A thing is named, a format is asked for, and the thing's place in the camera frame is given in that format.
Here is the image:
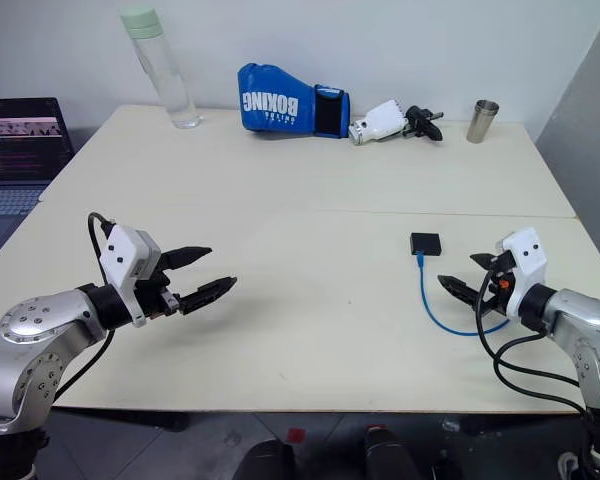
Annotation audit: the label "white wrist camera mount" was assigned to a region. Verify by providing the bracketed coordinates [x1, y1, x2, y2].
[99, 224, 162, 329]
[494, 227, 549, 321]

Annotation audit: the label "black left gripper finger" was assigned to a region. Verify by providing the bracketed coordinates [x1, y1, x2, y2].
[179, 275, 239, 317]
[157, 245, 214, 274]

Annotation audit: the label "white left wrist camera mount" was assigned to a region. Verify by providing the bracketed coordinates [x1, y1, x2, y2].
[99, 224, 162, 329]

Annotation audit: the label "small black box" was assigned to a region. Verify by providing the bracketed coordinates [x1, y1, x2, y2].
[408, 231, 444, 258]

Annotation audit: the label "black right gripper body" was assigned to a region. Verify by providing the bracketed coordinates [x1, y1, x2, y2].
[478, 251, 517, 319]

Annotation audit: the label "stainless steel cup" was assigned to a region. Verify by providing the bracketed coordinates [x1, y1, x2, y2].
[466, 98, 502, 145]

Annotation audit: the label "open grey laptop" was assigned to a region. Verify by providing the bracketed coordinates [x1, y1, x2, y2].
[0, 96, 77, 252]

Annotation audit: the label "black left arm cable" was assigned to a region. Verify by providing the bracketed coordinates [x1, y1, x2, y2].
[53, 212, 117, 404]

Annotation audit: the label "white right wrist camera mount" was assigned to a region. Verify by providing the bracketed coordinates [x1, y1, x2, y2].
[494, 227, 549, 321]

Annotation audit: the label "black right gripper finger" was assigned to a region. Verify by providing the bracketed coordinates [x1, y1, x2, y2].
[469, 251, 502, 272]
[436, 273, 482, 309]

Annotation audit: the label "blue cable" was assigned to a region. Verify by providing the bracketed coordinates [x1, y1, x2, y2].
[415, 252, 512, 336]

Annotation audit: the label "dark rounded shape red top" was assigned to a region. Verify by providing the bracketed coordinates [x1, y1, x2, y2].
[362, 423, 423, 480]

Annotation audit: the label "clear bottle with green lid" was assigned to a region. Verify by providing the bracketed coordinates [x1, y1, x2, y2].
[119, 5, 204, 130]

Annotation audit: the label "blue boxing glove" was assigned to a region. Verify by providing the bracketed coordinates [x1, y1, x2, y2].
[236, 63, 353, 140]

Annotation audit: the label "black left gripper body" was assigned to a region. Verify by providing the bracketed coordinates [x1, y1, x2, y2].
[135, 271, 185, 320]

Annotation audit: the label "white spare gripper black fingers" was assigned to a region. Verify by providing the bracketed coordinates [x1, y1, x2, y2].
[348, 99, 446, 147]

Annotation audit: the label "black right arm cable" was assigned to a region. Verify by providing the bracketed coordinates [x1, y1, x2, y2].
[476, 267, 592, 417]

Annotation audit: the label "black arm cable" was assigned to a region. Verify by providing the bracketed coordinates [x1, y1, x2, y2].
[476, 267, 592, 417]
[53, 212, 117, 404]

